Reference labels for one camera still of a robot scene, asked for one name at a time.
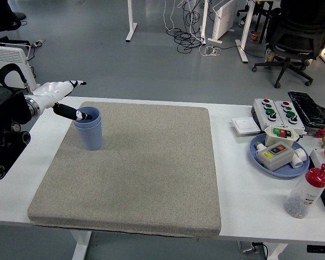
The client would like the white cable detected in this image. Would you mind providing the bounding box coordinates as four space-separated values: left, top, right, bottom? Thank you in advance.
162 0 185 32

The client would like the white green-red push-button switch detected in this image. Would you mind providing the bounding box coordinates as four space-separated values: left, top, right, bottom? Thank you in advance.
264 125 301 148

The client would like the black cable bundle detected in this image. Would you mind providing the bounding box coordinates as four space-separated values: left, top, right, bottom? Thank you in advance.
166 0 206 54

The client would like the clear bottle with red cap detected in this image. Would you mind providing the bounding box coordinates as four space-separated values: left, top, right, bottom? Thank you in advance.
283 163 325 219

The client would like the grey red-black push-button switch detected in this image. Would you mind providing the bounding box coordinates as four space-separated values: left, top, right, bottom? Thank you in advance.
256 142 295 172

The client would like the brass valve with red handle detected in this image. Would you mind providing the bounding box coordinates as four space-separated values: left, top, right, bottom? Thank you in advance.
315 128 325 148

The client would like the black plastic-wrapped tray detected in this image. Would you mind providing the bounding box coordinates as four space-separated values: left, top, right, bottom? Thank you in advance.
287 90 325 128

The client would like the white four-button control box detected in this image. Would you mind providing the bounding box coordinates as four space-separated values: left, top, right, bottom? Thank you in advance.
273 100 306 135
253 97 284 130

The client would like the white wall switch plate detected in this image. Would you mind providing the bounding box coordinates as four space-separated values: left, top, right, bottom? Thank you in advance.
231 116 262 136

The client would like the grey table motor box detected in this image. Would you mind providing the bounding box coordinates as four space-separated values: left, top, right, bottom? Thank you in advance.
237 240 261 254

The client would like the emergency stop button box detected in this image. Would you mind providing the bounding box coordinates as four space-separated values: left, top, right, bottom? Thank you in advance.
309 147 325 216

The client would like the white PVC pipe fitting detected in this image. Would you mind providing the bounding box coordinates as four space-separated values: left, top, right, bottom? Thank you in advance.
291 147 308 169

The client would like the white panel heater with handle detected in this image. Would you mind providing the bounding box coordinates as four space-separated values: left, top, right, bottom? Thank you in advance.
0 42 42 92

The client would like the blue ribbed plastic cup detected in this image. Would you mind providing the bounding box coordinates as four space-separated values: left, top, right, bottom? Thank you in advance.
72 106 102 128
73 119 103 151

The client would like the grey-brown foam mat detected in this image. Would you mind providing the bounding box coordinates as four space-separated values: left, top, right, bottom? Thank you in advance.
27 101 223 239

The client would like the black mesh office chair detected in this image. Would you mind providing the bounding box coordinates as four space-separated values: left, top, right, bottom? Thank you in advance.
251 0 325 89

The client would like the blue round plate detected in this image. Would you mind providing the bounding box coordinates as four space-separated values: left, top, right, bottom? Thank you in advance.
249 133 311 178

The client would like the black table height controller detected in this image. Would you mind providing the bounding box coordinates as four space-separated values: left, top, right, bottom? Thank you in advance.
306 245 325 254

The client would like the white table leg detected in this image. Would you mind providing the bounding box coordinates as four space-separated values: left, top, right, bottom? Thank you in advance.
70 230 93 260
268 242 289 260

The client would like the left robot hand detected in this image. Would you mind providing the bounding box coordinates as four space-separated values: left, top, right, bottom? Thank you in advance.
31 80 92 121

